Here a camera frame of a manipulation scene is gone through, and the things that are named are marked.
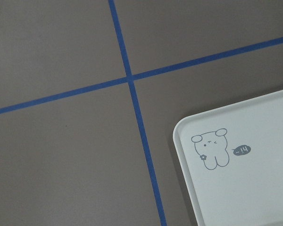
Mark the cream plastic tray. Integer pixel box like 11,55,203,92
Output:
173,90,283,226

